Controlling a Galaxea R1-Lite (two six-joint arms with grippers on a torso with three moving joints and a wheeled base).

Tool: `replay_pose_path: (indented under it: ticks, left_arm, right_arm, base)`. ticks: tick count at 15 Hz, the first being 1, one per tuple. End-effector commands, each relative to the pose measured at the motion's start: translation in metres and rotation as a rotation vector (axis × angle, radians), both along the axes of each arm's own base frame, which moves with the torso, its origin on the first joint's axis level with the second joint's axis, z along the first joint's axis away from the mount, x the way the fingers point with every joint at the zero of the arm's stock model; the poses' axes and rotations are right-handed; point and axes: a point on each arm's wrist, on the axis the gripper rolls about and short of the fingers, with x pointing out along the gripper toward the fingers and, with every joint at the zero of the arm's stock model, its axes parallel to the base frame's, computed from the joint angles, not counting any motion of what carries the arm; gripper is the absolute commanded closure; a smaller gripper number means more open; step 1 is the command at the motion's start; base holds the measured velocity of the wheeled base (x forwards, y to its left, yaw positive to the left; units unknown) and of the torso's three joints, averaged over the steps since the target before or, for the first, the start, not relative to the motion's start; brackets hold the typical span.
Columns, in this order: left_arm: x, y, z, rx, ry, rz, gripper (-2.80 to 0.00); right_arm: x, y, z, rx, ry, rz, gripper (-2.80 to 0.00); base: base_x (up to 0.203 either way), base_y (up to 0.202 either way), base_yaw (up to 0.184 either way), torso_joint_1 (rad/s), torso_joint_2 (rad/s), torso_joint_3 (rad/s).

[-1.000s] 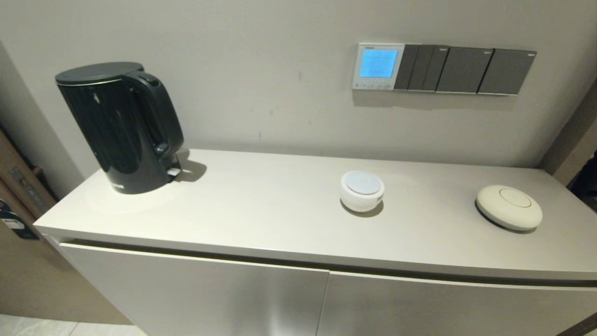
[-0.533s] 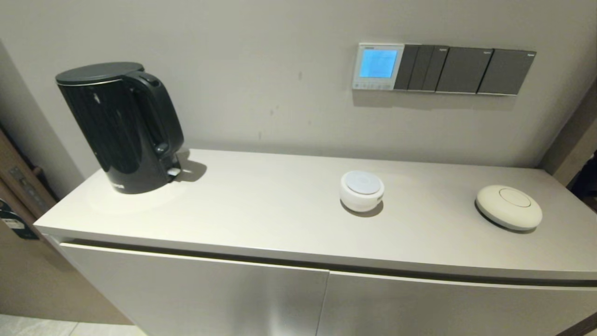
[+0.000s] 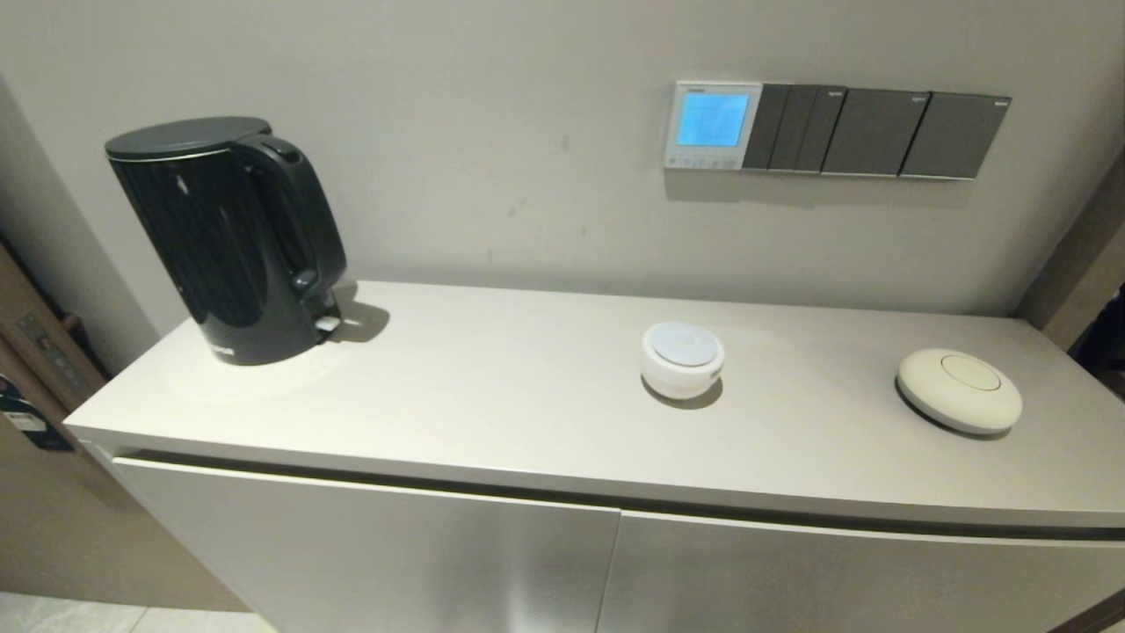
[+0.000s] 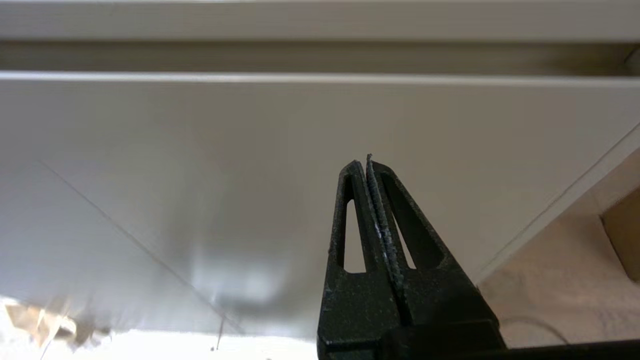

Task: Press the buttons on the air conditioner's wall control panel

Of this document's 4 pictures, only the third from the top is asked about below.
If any small white round speaker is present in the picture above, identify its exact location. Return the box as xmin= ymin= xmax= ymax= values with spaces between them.
xmin=640 ymin=320 xmax=726 ymax=402

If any wide white cabinet door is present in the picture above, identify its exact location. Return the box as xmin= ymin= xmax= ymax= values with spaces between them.
xmin=112 ymin=455 xmax=622 ymax=633

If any grey single switch panel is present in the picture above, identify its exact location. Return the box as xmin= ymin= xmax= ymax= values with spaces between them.
xmin=900 ymin=92 xmax=1012 ymax=181
xmin=822 ymin=88 xmax=931 ymax=178

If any dark blue door tag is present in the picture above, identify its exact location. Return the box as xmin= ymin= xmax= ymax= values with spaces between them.
xmin=0 ymin=376 xmax=74 ymax=453

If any white sideboard cabinet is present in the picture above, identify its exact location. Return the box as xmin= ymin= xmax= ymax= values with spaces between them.
xmin=63 ymin=280 xmax=1125 ymax=633

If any cream round disc device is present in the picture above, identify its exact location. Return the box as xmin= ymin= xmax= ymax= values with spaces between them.
xmin=895 ymin=348 xmax=1024 ymax=436

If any light wooden furniture panel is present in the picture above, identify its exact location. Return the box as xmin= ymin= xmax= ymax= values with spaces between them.
xmin=0 ymin=246 xmax=251 ymax=614

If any wall thermostat with blue screen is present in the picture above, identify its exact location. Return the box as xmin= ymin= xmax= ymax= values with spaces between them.
xmin=663 ymin=81 xmax=764 ymax=171

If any metal door lock plate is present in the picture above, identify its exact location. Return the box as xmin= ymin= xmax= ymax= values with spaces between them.
xmin=16 ymin=313 xmax=91 ymax=394

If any black electric kettle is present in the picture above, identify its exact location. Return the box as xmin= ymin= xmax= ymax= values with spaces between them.
xmin=104 ymin=116 xmax=348 ymax=367

